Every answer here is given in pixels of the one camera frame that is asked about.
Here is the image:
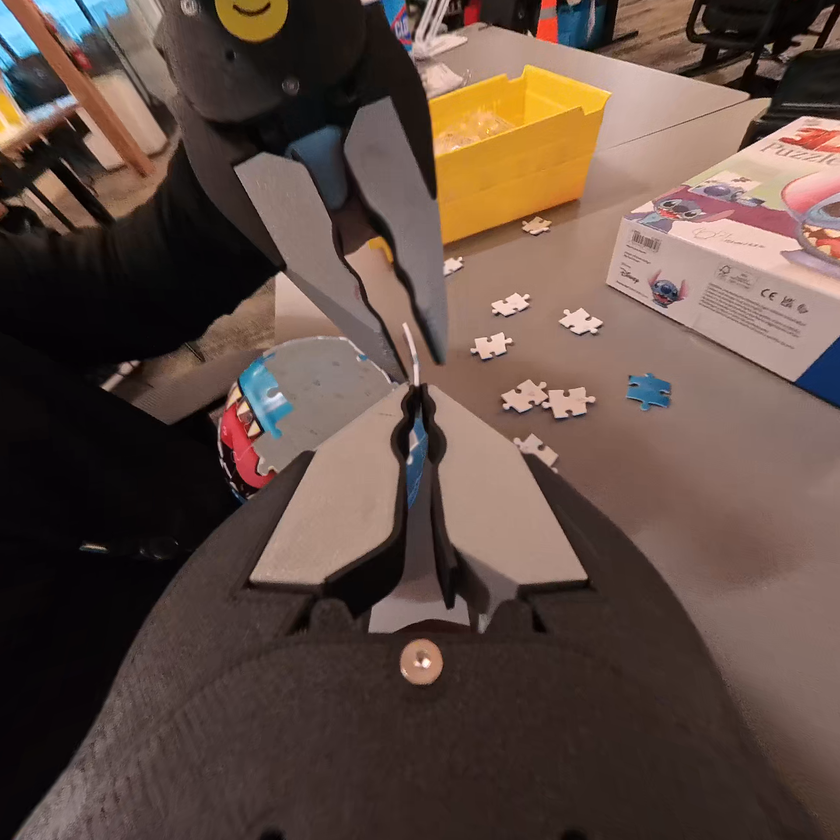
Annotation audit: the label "wooden beam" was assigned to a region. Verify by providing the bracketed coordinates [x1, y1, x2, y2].
[3, 0, 156, 178]

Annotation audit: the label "light blue curved puzzle piece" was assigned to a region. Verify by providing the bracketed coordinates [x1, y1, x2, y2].
[402, 322, 429, 513]

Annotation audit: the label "colourful puzzle ball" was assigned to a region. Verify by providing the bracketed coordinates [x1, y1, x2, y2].
[218, 336, 408, 503]

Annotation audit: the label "clear plastic bags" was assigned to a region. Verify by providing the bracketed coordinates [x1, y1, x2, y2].
[434, 110, 522, 157]

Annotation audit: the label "blue container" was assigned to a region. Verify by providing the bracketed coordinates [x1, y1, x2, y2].
[558, 0, 614, 50]

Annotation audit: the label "scattered white puzzle pieces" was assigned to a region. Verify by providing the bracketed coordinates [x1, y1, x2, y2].
[443, 217, 605, 470]

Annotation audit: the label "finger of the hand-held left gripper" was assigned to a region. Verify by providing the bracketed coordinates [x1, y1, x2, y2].
[233, 153, 409, 383]
[344, 97, 451, 366]

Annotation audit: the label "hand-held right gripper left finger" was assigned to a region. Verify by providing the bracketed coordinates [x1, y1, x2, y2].
[248, 382, 424, 618]

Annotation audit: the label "yellow plastic bin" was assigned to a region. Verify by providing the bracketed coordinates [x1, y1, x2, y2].
[367, 64, 613, 263]

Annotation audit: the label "cartoon printed puzzle box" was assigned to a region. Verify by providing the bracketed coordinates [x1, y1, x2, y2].
[605, 117, 840, 404]

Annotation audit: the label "blue flat puzzle piece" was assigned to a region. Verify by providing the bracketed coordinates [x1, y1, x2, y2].
[626, 373, 672, 411]

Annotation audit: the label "black office chair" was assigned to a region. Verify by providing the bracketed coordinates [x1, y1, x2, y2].
[740, 49, 840, 152]
[686, 0, 840, 86]

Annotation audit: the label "person's left forearm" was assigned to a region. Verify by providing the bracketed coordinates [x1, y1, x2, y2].
[0, 134, 290, 368]

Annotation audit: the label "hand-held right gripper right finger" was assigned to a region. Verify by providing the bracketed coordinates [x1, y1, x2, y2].
[420, 384, 589, 634]

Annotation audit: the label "white packet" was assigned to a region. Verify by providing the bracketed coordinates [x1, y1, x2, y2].
[420, 62, 467, 99]

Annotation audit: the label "blue wipes bottle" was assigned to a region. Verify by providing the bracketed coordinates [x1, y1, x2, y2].
[382, 0, 416, 55]

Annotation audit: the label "white cabinet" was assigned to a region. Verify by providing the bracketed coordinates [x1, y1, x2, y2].
[88, 69, 169, 173]

